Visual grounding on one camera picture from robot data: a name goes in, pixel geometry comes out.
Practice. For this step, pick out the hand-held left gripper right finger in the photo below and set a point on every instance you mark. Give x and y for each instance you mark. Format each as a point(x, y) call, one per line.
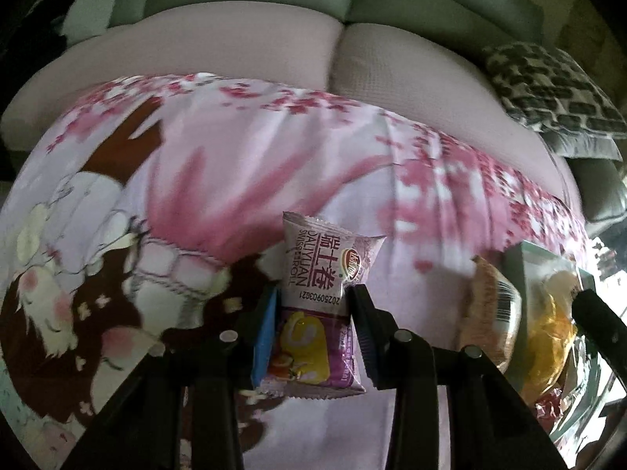
point(370, 342)

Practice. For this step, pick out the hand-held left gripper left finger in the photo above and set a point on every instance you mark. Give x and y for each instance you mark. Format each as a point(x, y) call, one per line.
point(264, 335)

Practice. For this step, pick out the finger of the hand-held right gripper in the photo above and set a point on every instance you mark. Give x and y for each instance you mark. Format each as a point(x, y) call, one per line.
point(600, 325)

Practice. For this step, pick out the cream round snack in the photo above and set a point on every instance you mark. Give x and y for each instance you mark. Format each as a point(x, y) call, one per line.
point(563, 285)

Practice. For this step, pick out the yellow translucent snack packet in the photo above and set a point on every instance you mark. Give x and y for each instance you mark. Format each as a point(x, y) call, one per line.
point(548, 352)

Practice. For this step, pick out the pink swiss roll packet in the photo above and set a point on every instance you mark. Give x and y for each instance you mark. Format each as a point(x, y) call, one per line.
point(318, 274)

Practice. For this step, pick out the teal shallow cardboard box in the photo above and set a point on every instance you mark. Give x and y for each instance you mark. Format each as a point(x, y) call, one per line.
point(534, 259)

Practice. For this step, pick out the red snack packet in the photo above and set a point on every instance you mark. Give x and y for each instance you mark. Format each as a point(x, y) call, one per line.
point(548, 407)

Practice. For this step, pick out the orange cracker packet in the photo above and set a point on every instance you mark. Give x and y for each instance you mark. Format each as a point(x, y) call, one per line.
point(490, 313)

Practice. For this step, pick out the printed pink blanket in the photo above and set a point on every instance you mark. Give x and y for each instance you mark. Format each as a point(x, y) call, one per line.
point(245, 156)

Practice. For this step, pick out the grey pillow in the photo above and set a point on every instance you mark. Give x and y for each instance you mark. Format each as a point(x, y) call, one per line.
point(583, 146)

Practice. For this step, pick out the black and cream patterned pillow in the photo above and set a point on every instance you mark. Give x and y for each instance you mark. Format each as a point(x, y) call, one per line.
point(553, 88)

